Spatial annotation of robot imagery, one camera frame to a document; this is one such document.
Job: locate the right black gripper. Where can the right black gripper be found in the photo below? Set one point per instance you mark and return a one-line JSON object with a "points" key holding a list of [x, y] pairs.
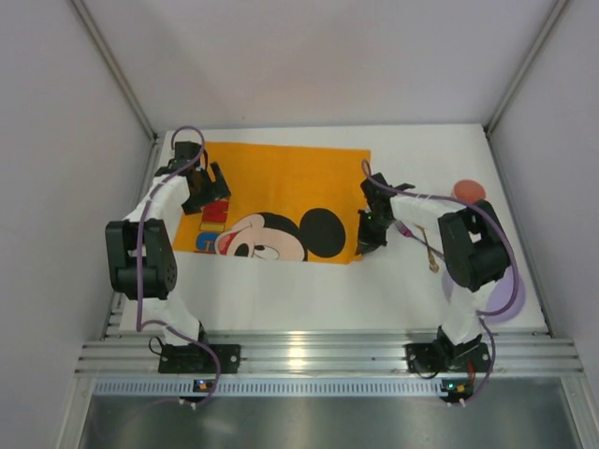
{"points": [[372, 229]]}

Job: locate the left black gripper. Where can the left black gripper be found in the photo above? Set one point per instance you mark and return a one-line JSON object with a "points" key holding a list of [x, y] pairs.
{"points": [[206, 192]]}

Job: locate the gold spoon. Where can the gold spoon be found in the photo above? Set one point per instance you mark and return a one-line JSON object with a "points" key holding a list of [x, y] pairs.
{"points": [[406, 232]]}

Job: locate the orange Mickey Mouse placemat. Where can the orange Mickey Mouse placemat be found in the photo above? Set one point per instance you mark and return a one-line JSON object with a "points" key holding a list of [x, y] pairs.
{"points": [[287, 203]]}

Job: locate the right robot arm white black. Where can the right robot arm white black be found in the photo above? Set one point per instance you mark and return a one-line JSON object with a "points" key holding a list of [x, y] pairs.
{"points": [[474, 245]]}

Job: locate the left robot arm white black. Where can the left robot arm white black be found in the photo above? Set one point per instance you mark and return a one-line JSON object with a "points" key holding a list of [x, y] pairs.
{"points": [[142, 262]]}

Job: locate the red cup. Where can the red cup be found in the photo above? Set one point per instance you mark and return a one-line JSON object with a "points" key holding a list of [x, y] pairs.
{"points": [[469, 191]]}

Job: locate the lilac plate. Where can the lilac plate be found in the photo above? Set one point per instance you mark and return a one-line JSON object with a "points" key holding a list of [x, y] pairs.
{"points": [[495, 294]]}

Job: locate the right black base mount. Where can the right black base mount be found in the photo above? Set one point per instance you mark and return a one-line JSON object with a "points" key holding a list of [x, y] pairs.
{"points": [[432, 357]]}

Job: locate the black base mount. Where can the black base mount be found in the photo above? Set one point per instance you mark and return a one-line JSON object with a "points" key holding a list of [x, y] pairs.
{"points": [[432, 357], [191, 359]]}

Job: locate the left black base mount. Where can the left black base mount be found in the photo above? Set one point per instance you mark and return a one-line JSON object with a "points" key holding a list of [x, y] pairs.
{"points": [[191, 359]]}

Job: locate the aluminium rail frame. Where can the aluminium rail frame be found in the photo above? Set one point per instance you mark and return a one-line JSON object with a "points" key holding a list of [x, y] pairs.
{"points": [[319, 353]]}

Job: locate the perforated cable duct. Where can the perforated cable duct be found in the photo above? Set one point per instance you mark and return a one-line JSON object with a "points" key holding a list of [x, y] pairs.
{"points": [[271, 387]]}

